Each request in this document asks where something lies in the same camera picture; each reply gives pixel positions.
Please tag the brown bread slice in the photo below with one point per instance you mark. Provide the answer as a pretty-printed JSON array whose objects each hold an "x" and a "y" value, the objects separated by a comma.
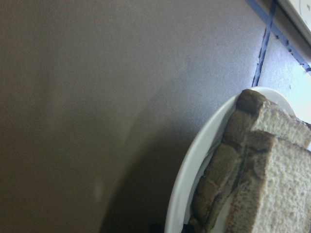
[{"x": 274, "y": 188}]

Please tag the bread slice on plate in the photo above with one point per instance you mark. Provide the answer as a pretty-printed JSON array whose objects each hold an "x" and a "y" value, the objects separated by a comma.
[{"x": 253, "y": 111}]

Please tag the fried egg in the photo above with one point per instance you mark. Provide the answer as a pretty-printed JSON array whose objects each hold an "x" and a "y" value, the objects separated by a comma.
[{"x": 221, "y": 221}]

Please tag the cream bear serving tray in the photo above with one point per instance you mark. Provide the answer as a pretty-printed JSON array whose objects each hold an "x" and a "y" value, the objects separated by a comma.
[{"x": 299, "y": 12}]

